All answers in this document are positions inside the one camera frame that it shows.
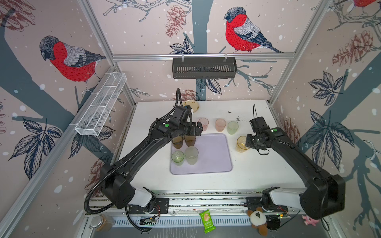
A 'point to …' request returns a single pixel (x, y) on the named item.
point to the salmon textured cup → (220, 124)
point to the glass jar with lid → (102, 222)
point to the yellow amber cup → (240, 144)
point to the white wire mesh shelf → (93, 118)
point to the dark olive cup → (190, 140)
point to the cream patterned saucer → (193, 103)
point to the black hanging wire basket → (204, 69)
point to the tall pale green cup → (191, 153)
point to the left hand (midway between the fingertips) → (199, 126)
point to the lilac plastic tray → (215, 156)
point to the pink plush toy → (309, 220)
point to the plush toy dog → (258, 219)
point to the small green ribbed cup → (177, 157)
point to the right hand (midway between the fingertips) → (249, 141)
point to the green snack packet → (207, 221)
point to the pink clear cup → (205, 123)
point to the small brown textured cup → (177, 142)
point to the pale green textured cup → (232, 127)
